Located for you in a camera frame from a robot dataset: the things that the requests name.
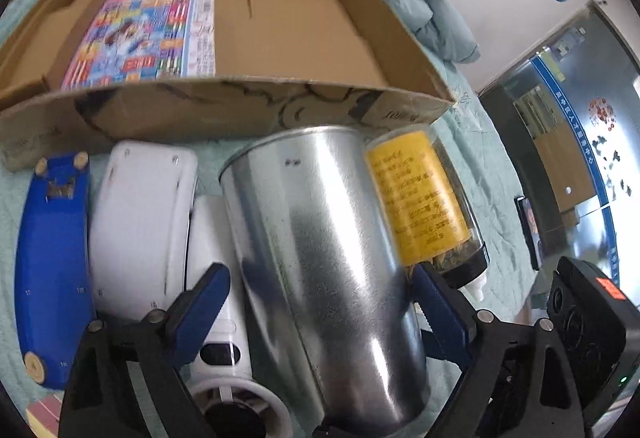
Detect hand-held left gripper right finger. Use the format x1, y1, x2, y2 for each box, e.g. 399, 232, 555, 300
411, 263, 586, 438

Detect brown cardboard box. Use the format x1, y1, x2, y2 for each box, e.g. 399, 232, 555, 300
0, 0, 458, 171

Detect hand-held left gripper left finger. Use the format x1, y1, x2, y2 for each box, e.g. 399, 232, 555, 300
59, 262, 232, 438

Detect colourful printed sheet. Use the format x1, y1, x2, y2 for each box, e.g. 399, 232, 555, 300
60, 0, 217, 92

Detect white handheld fan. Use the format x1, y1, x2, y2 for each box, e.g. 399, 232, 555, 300
185, 194, 293, 438

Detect glass door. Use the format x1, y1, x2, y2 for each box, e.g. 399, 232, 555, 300
477, 1, 640, 319

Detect blue board with wooden discs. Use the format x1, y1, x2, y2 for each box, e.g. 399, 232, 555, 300
15, 153, 98, 391

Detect light green blanket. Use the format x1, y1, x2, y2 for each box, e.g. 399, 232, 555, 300
0, 0, 543, 438

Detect silver metal tin can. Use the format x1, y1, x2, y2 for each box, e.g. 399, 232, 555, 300
218, 124, 433, 424

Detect white plastic device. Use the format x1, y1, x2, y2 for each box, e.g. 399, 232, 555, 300
87, 141, 199, 319

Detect pastel Rubik's cube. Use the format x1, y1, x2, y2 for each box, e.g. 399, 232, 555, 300
25, 390, 66, 438

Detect yellow label jar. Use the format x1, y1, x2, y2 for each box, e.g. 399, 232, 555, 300
364, 128, 488, 303

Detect black smartphone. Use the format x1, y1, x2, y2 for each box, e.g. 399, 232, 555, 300
515, 195, 542, 271

